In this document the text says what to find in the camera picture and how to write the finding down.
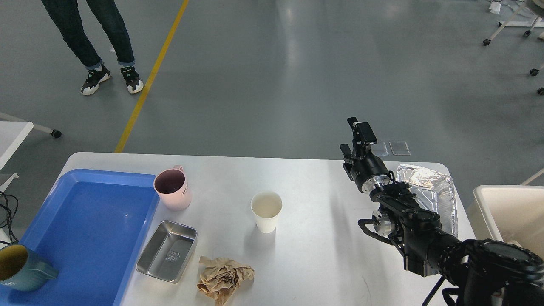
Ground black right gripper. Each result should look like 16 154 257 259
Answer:
340 117 392 194

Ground pink ribbed mug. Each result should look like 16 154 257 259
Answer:
153 165 193 211

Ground stainless steel rectangular tray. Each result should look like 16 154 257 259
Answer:
135 220 198 283

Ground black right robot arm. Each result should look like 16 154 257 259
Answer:
340 117 544 306

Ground clear floor plate left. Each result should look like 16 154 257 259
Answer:
372 141 389 156

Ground clear floor plate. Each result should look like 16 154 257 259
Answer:
389 141 411 156
372 141 389 156

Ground clear floor plate right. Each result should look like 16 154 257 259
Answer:
389 141 411 156

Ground aluminium foil tray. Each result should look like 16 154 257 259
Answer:
396 164 458 238

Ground white paper cup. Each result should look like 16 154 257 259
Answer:
250 190 283 234

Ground beige plastic bin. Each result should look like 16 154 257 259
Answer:
467 185 544 257

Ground crumpled brown paper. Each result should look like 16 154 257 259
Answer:
196 256 255 306

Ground white rolling chair base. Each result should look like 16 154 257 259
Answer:
482 0 544 96

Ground blue plastic tray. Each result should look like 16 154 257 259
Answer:
1 169 158 306

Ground person in dark clothes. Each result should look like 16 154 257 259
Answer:
41 0 145 96

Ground teal ceramic mug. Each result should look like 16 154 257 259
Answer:
0 244 60 291

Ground black cables at left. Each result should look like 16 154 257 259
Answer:
0 191 19 246

